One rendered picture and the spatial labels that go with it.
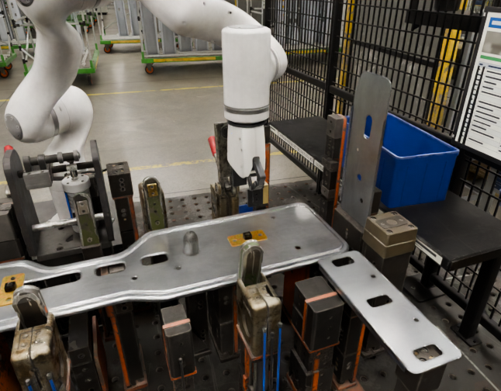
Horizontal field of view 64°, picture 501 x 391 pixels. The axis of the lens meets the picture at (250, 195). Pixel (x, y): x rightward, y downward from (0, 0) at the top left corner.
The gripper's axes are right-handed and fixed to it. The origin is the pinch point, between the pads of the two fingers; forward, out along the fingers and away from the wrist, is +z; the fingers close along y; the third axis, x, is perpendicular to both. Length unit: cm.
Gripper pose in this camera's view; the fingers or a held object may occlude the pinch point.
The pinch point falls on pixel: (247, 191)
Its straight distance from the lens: 82.9
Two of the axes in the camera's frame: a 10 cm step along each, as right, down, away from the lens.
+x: 9.4, -1.7, 3.1
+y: 3.5, 4.5, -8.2
